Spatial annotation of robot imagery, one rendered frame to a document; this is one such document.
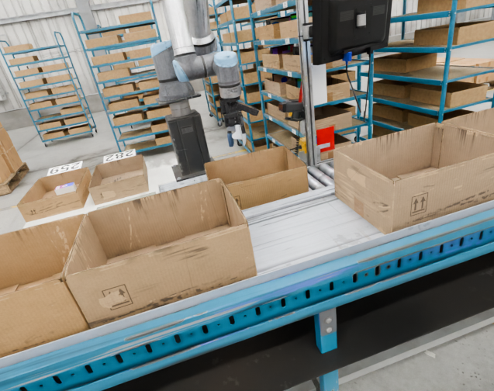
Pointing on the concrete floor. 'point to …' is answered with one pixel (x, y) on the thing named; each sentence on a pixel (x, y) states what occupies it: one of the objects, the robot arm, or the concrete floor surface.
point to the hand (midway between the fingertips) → (242, 139)
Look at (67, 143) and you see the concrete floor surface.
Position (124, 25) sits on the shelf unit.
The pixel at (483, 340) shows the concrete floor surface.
